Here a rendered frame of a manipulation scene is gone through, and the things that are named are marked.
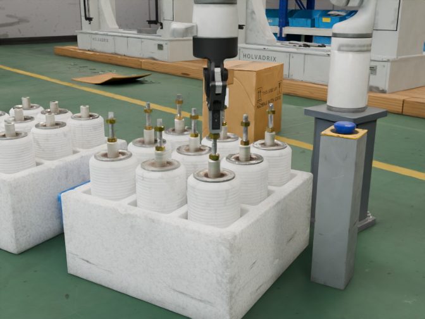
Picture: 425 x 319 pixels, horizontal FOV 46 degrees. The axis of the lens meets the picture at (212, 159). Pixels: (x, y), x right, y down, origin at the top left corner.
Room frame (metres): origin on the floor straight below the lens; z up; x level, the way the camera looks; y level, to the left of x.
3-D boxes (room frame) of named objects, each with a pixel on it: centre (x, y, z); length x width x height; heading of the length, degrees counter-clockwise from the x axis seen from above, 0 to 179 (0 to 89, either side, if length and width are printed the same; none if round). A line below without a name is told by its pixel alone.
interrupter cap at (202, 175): (0.85, 0.00, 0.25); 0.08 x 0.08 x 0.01
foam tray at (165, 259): (1.01, 0.04, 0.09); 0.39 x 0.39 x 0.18; 59
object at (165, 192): (0.91, 0.10, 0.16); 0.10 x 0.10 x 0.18
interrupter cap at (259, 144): (1.05, -0.12, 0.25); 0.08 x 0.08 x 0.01
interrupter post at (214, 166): (0.85, 0.00, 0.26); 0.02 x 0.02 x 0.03
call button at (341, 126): (0.93, -0.25, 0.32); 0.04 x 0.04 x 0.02
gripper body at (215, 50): (0.85, 0.00, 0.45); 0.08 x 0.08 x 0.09
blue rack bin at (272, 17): (7.11, -0.92, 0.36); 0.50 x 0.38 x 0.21; 131
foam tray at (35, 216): (1.29, 0.50, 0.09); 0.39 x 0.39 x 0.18; 59
